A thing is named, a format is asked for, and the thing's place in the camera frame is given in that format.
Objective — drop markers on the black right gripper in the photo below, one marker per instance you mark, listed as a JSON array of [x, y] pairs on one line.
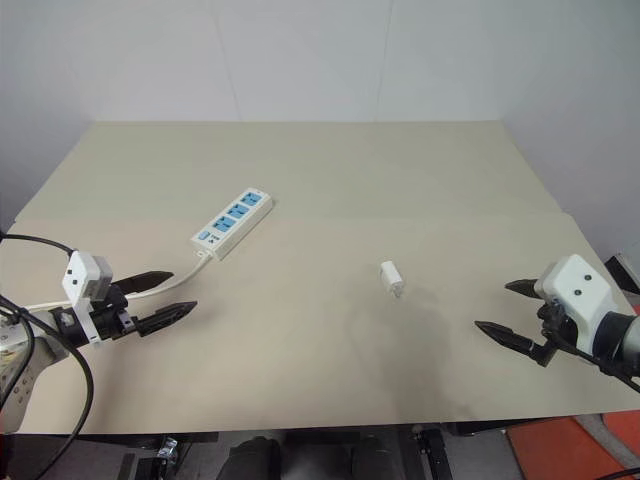
[[556, 322]]

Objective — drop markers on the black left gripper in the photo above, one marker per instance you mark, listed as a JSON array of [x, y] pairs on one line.
[[111, 315]]

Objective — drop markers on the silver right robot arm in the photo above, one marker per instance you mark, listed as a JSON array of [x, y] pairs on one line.
[[626, 340]]

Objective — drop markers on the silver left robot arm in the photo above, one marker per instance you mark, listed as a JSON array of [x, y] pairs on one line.
[[35, 357]]

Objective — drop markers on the white blue power strip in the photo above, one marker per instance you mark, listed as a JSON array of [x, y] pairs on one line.
[[232, 220]]

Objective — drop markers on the white plug adapter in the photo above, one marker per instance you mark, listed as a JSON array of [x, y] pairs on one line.
[[390, 277]]

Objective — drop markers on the orange mat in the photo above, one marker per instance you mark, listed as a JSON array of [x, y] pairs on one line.
[[560, 450]]

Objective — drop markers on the silver metal clamp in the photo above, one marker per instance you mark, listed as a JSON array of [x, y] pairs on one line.
[[168, 448]]

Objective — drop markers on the dark rounded shape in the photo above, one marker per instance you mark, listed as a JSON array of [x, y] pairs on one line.
[[252, 457]]

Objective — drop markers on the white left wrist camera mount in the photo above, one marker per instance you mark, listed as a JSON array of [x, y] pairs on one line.
[[82, 272]]

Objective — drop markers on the black table frame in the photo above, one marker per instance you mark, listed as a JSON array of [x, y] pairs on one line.
[[310, 440]]

